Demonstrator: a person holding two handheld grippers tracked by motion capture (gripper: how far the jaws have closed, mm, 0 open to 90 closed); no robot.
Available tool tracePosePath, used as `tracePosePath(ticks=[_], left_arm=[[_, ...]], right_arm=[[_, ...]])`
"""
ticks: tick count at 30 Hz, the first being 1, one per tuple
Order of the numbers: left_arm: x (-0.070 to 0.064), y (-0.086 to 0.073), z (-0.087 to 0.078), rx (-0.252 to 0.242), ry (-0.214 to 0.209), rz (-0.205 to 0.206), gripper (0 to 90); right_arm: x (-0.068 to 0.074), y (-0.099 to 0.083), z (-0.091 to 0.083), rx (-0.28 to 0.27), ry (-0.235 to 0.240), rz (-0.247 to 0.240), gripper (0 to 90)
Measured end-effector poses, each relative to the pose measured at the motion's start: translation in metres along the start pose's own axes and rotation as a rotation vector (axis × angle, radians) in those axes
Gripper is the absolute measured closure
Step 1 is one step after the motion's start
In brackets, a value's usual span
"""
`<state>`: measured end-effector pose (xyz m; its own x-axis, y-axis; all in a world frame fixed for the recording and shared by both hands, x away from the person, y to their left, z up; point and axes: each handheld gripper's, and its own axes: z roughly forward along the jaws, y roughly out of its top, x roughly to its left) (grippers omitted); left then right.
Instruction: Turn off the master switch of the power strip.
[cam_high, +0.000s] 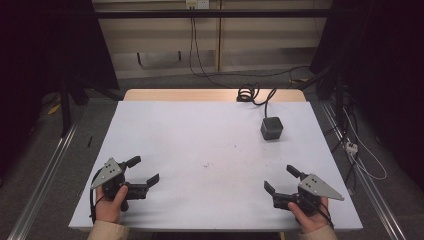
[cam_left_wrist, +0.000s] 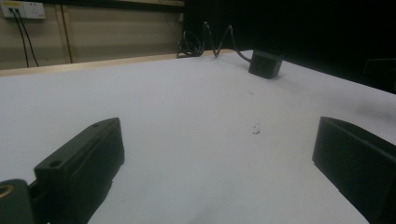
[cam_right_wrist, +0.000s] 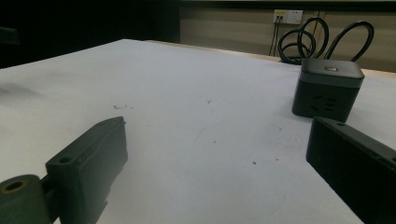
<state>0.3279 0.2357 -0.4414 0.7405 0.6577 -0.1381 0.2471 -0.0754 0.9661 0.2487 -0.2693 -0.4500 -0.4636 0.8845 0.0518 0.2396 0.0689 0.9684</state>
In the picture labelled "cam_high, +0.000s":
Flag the black metal stand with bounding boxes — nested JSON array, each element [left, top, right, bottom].
[[57, 74, 88, 138]]

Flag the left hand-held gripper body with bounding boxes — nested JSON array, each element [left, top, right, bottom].
[[90, 157, 150, 213]]

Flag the aluminium floor rail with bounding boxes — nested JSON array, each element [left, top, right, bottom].
[[320, 101, 407, 240], [7, 122, 80, 240]]

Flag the white floor cable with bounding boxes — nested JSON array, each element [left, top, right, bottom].
[[342, 108, 388, 182]]

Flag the white wall socket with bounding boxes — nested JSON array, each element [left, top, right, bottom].
[[185, 0, 211, 10]]

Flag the person's left hand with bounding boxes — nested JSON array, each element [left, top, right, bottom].
[[94, 184, 130, 225]]

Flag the black curtain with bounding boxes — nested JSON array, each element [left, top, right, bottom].
[[0, 0, 120, 181], [309, 0, 424, 183]]

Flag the white table mat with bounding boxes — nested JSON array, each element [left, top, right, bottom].
[[68, 100, 364, 233]]

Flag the hanging black wall cable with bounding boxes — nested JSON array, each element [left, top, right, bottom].
[[188, 17, 302, 90]]

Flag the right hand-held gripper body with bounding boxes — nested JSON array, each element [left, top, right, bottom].
[[272, 171, 345, 217]]

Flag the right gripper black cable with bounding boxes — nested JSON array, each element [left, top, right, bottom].
[[316, 198, 335, 230]]

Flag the person's right hand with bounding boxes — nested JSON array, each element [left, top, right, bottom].
[[287, 196, 332, 234]]

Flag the coiled black device cable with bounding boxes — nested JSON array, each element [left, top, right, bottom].
[[236, 82, 278, 119]]

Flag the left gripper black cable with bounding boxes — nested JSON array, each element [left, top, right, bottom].
[[88, 168, 105, 225]]

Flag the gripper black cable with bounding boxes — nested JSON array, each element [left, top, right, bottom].
[[316, 198, 335, 230], [88, 168, 105, 225]]

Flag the black horizontal bar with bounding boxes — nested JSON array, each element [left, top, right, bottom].
[[94, 8, 332, 20]]

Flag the black cube device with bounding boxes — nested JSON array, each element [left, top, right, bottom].
[[260, 116, 285, 141]]

